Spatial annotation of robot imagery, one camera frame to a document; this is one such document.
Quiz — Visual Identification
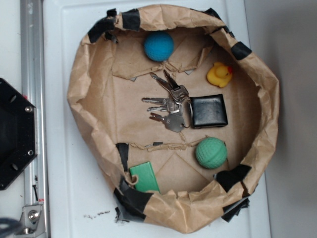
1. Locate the brown paper bag bin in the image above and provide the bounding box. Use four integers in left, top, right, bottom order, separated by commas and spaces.
67, 4, 279, 234

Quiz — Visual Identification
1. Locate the silver key bunch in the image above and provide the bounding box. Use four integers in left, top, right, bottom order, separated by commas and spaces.
142, 70, 191, 132

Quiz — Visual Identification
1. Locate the green foam ball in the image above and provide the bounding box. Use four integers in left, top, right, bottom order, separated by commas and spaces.
195, 137, 227, 169

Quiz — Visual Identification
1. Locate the aluminium extrusion rail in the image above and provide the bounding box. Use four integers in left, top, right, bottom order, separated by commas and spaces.
20, 0, 51, 238

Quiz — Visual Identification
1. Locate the blue foam ball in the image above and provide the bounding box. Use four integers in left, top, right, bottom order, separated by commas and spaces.
144, 31, 174, 62

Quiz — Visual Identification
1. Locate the metal corner bracket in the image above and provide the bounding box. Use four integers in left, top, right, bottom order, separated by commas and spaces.
14, 205, 47, 238

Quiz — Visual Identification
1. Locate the green rectangular block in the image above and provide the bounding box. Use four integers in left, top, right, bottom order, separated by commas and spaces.
129, 162, 160, 193

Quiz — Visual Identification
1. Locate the yellow rubber duck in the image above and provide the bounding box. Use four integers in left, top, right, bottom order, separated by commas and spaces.
207, 62, 233, 88

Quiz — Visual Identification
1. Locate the white tray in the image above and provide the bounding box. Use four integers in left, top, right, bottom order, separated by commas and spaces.
43, 0, 271, 238

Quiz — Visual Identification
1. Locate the black leather key pouch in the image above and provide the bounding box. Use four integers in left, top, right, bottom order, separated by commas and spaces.
191, 94, 228, 128

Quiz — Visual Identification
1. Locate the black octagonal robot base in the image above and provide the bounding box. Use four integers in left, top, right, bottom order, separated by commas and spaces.
0, 78, 37, 190

